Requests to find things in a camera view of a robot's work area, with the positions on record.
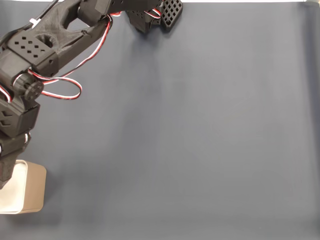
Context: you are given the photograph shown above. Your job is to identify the tan box with white rim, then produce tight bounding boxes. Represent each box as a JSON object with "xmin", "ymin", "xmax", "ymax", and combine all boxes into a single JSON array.
[{"xmin": 0, "ymin": 159, "xmax": 48, "ymax": 215}]

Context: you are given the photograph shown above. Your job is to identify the white soft padding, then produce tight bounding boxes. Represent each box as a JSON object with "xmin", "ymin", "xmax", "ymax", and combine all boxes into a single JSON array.
[{"xmin": 0, "ymin": 163, "xmax": 26, "ymax": 212}]

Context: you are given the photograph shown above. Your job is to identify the dark grey table mat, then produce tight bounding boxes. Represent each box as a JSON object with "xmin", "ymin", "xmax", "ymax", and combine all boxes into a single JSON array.
[{"xmin": 0, "ymin": 1, "xmax": 320, "ymax": 240}]

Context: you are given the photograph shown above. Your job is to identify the red white black servo wire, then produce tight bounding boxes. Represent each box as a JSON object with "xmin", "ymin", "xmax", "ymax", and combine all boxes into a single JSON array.
[
  {"xmin": 0, "ymin": 84, "xmax": 14, "ymax": 104},
  {"xmin": 144, "ymin": 8, "xmax": 163, "ymax": 26},
  {"xmin": 26, "ymin": 14, "xmax": 114, "ymax": 101}
]

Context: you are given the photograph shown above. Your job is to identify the black camera cable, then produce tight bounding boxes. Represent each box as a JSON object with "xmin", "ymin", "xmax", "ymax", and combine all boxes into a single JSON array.
[{"xmin": 29, "ymin": 0, "xmax": 59, "ymax": 25}]

